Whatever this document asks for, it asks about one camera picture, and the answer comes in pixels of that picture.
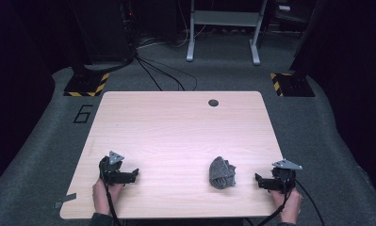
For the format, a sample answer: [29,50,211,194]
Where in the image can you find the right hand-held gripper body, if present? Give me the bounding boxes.
[270,158,303,193]

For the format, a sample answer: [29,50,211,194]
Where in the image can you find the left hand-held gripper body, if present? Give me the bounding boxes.
[98,151,134,186]

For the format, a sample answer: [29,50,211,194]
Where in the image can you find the grey towel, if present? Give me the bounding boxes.
[208,155,237,190]

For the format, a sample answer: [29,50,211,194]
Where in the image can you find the person's left hand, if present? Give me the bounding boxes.
[91,178,124,217]

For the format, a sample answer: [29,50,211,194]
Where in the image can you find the person's right hand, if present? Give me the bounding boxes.
[270,187,302,225]

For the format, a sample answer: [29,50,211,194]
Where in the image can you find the grey tape strip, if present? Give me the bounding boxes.
[53,192,77,209]

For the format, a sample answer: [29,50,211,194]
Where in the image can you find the black hazard-striped stand base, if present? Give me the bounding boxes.
[269,72,316,98]
[63,71,110,98]

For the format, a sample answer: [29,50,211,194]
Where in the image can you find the black equipment rack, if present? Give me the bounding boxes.
[67,0,137,73]

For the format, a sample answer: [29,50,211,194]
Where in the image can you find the left hand-held gripper black cable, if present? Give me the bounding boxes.
[99,169,123,226]

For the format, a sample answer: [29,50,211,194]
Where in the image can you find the hand-held gripper black cable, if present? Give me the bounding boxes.
[256,187,294,226]
[294,179,326,226]
[99,169,123,226]

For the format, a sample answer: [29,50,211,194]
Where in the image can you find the right hand-held gripper black cable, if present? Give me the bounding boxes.
[256,187,294,226]
[294,179,326,226]

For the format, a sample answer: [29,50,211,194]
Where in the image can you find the black floor cable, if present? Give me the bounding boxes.
[134,56,164,92]
[137,56,186,92]
[139,56,199,92]

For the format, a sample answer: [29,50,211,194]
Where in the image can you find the white floor cables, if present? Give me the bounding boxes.
[137,24,208,50]

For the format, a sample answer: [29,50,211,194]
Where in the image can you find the white metal desk frame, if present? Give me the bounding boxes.
[186,0,269,66]

